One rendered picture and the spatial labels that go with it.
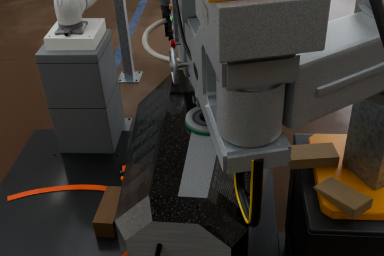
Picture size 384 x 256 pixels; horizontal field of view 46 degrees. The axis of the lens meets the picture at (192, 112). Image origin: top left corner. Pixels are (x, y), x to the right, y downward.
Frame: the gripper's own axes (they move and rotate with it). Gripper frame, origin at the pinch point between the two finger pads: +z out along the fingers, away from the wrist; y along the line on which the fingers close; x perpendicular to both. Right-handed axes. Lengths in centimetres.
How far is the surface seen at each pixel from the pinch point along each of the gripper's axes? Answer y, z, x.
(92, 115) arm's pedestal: -12, 55, -55
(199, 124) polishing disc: 90, -8, -23
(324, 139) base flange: 120, -2, 25
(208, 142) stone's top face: 101, -6, -24
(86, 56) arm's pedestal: -16, 11, -50
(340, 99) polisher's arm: 151, -60, -5
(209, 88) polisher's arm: 125, -56, -35
